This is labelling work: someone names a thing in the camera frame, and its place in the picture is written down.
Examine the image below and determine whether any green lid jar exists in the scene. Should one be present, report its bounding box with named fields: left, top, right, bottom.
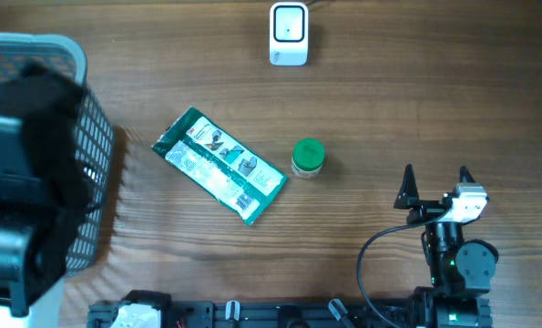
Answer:
left=291, top=138, right=325, bottom=179

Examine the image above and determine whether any green 3M package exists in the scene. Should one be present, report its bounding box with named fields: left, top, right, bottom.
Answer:
left=152, top=108, right=288, bottom=226

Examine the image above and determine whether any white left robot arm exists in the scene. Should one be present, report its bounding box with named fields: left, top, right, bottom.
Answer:
left=0, top=62, right=92, bottom=327

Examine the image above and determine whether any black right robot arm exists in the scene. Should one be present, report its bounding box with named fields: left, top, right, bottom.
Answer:
left=394, top=164, right=499, bottom=328

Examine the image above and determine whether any white barcode scanner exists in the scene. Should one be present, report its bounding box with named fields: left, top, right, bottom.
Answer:
left=269, top=2, right=310, bottom=67

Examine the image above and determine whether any grey plastic basket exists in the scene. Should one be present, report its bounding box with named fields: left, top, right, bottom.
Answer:
left=0, top=33, right=115, bottom=277

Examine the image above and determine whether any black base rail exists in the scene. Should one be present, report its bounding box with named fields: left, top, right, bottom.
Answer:
left=87, top=290, right=409, bottom=328

